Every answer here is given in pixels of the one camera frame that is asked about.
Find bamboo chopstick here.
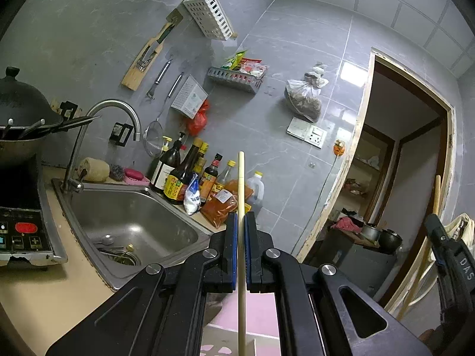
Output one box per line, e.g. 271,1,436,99
237,151,246,356
396,174,442,321

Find person's right hand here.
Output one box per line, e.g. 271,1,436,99
419,325,444,355

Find cream rubber gloves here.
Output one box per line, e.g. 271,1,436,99
426,212,475,293

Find pink floral towel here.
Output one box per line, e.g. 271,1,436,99
204,292,281,355

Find white plastic utensil holder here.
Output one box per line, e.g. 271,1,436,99
200,324,239,355

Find black cooking pot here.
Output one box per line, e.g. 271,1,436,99
379,229,403,255

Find dark cabinet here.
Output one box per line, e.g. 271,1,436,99
309,229,397,297

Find stainless steel sink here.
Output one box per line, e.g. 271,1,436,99
52,178,211,291

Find white salt bag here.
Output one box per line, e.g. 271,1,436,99
183,173,201,215

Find orange spice packet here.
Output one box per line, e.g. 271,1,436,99
200,179,238,228

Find yellow label sauce bottle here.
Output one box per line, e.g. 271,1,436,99
164,137,203,204

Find pink sponge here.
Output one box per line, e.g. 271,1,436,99
123,168,150,187

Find large oil jug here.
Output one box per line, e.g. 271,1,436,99
246,171,265,215

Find red label sauce bottle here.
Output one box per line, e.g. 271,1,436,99
199,152,224,205

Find induction cooker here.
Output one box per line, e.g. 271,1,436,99
0,156,68,268

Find dark soy sauce bottle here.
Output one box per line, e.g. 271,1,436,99
150,132,185,194

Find loofah scrubber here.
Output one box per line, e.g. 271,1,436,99
77,158,110,182

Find chrome faucet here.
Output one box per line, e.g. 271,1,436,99
61,99,142,193

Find mesh strainer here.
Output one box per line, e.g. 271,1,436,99
143,71,184,157

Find red plastic bag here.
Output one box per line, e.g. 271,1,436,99
185,100,209,137

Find plastic bag of dried goods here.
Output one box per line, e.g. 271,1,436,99
284,62,329,123

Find hanging peeler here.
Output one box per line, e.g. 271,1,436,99
147,59,173,99

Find black wok with lid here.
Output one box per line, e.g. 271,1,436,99
1,67,96,165

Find orange wall hook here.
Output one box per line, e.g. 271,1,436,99
333,139,345,157

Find white wall socket panel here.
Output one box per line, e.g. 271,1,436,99
286,117,327,149

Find white wall box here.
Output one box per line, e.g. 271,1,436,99
171,76,208,119

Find grey wall shelf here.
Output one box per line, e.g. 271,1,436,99
207,67,262,94

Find white wall basket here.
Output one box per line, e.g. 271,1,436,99
182,0,238,41

